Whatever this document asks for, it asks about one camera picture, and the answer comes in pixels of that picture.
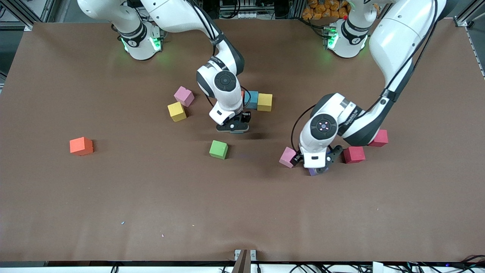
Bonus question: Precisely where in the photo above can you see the white power strip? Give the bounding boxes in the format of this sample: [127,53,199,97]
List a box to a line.
[219,0,263,19]

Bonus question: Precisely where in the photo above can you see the green foam block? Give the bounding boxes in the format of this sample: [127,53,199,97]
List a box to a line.
[209,140,229,160]

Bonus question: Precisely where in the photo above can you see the dusty pink foam block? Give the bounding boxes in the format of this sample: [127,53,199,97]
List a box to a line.
[174,86,195,107]

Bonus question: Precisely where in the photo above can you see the bright pink foam block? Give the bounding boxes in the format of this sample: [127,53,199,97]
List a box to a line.
[279,147,298,168]

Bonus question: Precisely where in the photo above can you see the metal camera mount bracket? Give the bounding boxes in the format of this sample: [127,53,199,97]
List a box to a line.
[234,249,257,273]

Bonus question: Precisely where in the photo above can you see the yellow foam block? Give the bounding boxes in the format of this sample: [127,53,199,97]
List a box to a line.
[167,102,187,122]
[257,94,273,112]

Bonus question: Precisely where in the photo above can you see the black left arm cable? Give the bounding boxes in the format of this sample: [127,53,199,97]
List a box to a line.
[291,105,317,152]

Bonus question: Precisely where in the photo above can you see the aluminium frame profile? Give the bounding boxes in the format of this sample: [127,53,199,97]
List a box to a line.
[0,0,57,31]
[454,0,485,80]

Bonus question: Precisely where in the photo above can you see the red foam block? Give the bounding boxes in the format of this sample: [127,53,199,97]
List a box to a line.
[342,146,366,164]
[367,130,389,147]

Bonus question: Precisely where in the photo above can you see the paper table cover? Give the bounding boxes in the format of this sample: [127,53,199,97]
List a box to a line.
[0,19,485,263]

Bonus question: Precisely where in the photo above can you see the pile of orange items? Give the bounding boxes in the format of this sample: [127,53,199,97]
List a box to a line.
[302,0,351,20]

